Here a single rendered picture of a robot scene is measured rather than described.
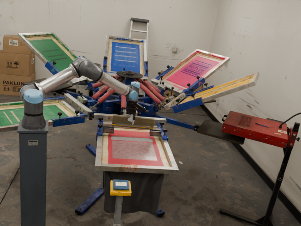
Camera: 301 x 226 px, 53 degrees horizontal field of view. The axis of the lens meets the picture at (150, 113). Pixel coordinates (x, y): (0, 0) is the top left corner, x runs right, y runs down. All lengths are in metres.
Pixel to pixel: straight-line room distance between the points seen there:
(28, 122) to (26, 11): 4.82
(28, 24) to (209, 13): 3.74
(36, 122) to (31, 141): 0.13
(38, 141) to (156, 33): 4.90
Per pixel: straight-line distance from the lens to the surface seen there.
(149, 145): 2.50
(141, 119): 2.55
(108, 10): 6.52
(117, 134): 2.64
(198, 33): 6.82
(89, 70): 2.10
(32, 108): 2.03
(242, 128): 2.88
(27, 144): 2.11
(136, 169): 2.10
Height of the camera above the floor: 2.04
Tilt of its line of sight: 20 degrees down
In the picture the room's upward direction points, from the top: 8 degrees clockwise
